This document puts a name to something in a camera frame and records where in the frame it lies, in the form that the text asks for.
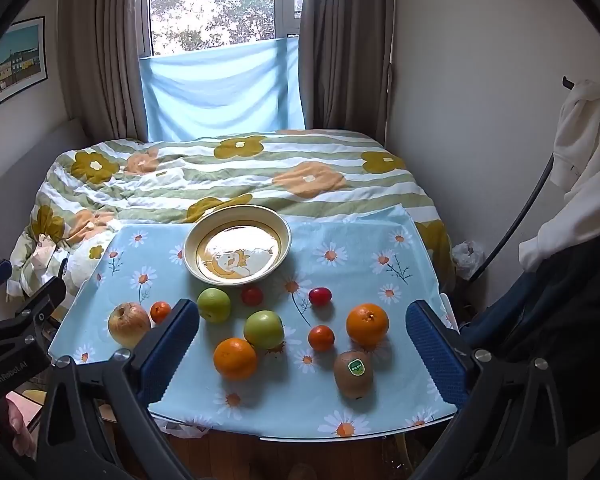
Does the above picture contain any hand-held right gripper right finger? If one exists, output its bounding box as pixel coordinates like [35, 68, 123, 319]
[405, 299, 568, 480]

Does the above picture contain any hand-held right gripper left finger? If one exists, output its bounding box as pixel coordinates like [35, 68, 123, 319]
[36, 298, 201, 480]

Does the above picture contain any yellow red apple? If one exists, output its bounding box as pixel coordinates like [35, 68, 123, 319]
[108, 302, 152, 348]

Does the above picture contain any green apple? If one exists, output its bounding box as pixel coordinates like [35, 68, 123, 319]
[196, 287, 232, 323]
[243, 310, 285, 351]

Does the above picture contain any large orange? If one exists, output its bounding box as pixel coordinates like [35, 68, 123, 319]
[346, 303, 390, 348]
[213, 337, 259, 381]

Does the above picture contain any brown kiwi with green sticker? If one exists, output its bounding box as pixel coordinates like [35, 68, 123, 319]
[334, 350, 374, 400]

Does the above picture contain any cream yellow cartoon bowl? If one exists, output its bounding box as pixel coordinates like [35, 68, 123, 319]
[183, 205, 292, 288]

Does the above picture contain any person's left hand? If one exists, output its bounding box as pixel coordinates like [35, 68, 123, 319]
[5, 392, 47, 453]

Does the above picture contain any white plastic bag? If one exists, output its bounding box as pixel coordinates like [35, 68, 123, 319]
[157, 417, 213, 439]

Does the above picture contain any crumpled clear plastic bag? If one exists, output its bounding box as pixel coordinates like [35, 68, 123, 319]
[451, 240, 486, 281]

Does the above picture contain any blue daisy tablecloth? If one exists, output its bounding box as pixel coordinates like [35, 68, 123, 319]
[47, 206, 458, 438]

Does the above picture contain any dark clothing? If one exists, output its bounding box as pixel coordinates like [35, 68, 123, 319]
[460, 235, 600, 451]

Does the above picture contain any striped floral blanket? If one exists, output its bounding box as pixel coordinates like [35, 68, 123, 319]
[7, 130, 453, 306]

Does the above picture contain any brown curtain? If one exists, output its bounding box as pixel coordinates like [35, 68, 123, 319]
[57, 0, 153, 143]
[298, 0, 395, 133]

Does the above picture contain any light blue window cloth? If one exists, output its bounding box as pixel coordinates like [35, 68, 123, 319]
[139, 36, 306, 143]

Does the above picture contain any white hanging garment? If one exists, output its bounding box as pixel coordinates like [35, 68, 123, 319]
[519, 80, 600, 273]

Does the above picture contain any window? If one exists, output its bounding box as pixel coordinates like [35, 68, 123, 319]
[150, 0, 311, 57]

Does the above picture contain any black cable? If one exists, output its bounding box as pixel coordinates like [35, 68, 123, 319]
[472, 152, 556, 286]

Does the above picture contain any framed wall picture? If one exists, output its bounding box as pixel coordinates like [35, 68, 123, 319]
[0, 16, 48, 118]

